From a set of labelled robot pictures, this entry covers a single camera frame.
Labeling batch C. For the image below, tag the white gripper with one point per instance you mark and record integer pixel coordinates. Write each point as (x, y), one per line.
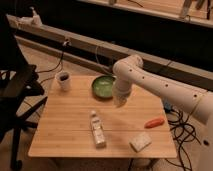
(120, 94)

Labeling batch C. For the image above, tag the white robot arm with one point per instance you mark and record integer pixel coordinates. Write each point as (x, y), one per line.
(192, 100)

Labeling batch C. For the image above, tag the green bowl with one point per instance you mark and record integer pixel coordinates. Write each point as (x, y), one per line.
(102, 86)

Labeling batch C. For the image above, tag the clear plastic bottle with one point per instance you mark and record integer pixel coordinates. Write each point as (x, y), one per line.
(97, 130)

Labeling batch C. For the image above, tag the wooden table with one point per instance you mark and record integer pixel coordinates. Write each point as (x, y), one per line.
(75, 124)

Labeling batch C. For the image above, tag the blue box on floor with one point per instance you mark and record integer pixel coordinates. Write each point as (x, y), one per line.
(167, 106)

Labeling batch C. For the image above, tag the orange carrot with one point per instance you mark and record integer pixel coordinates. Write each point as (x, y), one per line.
(154, 123)

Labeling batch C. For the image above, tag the white sponge block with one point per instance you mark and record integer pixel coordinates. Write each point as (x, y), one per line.
(140, 141)

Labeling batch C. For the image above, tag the white mug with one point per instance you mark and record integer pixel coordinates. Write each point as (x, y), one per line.
(63, 79)

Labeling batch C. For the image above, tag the black office chair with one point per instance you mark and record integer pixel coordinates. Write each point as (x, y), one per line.
(18, 80)

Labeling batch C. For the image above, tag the white spray bottle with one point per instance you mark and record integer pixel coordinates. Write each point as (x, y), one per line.
(36, 17)

